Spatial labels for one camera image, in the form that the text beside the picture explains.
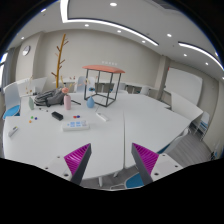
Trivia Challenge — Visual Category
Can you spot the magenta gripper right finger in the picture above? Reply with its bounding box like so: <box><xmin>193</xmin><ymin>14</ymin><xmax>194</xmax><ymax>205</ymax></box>
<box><xmin>131</xmin><ymin>143</ymin><xmax>159</xmax><ymax>185</ymax></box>

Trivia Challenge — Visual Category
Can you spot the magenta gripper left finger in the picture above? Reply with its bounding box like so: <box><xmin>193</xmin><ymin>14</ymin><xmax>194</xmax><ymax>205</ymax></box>
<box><xmin>64</xmin><ymin>144</ymin><xmax>92</xmax><ymax>185</ymax></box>

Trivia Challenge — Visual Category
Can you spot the black charger brick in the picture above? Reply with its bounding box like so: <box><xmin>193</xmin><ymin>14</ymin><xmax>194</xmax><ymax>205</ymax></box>
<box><xmin>51</xmin><ymin>112</ymin><xmax>64</xmax><ymax>121</ymax></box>

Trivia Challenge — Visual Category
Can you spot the white charger adapter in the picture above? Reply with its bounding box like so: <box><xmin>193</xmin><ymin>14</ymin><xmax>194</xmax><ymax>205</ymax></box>
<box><xmin>96</xmin><ymin>112</ymin><xmax>109</xmax><ymax>122</ymax></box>

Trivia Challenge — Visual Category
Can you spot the blue chair seat below table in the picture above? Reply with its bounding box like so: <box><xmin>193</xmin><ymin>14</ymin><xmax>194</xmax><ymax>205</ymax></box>
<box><xmin>125</xmin><ymin>173</ymin><xmax>143</xmax><ymax>189</ymax></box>

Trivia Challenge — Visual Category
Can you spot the white power strip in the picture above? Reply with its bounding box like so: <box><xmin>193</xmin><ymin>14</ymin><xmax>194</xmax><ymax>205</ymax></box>
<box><xmin>62</xmin><ymin>120</ymin><xmax>89</xmax><ymax>131</ymax></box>

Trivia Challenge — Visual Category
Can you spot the blue vase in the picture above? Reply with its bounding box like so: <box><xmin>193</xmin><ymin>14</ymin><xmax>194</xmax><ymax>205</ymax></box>
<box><xmin>87</xmin><ymin>96</ymin><xmax>95</xmax><ymax>108</ymax></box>

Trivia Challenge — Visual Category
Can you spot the pink vase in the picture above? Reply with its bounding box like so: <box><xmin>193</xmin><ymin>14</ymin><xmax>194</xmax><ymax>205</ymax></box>
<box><xmin>62</xmin><ymin>87</ymin><xmax>71</xmax><ymax>110</ymax></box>

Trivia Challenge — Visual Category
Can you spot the grey backpack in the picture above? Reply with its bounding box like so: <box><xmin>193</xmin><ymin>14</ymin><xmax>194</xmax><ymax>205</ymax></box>
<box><xmin>34</xmin><ymin>89</ymin><xmax>64</xmax><ymax>107</ymax></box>

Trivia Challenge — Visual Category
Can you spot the small white remote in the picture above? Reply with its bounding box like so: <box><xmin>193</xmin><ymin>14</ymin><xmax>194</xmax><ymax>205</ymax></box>
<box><xmin>8</xmin><ymin>126</ymin><xmax>18</xmax><ymax>137</ymax></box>

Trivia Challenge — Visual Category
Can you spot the green vase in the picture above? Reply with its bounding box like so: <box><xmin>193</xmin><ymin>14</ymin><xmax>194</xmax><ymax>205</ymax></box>
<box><xmin>28</xmin><ymin>97</ymin><xmax>34</xmax><ymax>110</ymax></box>

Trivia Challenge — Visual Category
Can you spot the white whiteboard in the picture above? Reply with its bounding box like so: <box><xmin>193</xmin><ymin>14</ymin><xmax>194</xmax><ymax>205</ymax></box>
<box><xmin>165</xmin><ymin>68</ymin><xmax>203</xmax><ymax>105</ymax></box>

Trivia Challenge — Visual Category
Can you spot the white chair blue seat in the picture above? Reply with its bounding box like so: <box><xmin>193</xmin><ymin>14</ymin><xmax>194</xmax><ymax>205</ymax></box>
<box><xmin>3</xmin><ymin>83</ymin><xmax>20</xmax><ymax>119</ymax></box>

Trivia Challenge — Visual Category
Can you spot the wooden coat rack tree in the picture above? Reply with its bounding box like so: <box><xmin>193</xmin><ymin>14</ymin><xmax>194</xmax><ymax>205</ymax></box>
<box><xmin>51</xmin><ymin>33</ymin><xmax>69</xmax><ymax>88</ymax></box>

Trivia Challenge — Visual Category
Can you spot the black frame orange-top stand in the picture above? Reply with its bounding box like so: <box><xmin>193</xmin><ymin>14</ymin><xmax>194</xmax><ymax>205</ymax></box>
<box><xmin>84</xmin><ymin>65</ymin><xmax>124</xmax><ymax>107</ymax></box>

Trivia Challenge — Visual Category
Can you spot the round wall clock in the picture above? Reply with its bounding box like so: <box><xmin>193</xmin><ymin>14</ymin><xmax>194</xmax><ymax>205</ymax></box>
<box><xmin>22</xmin><ymin>45</ymin><xmax>31</xmax><ymax>56</ymax></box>

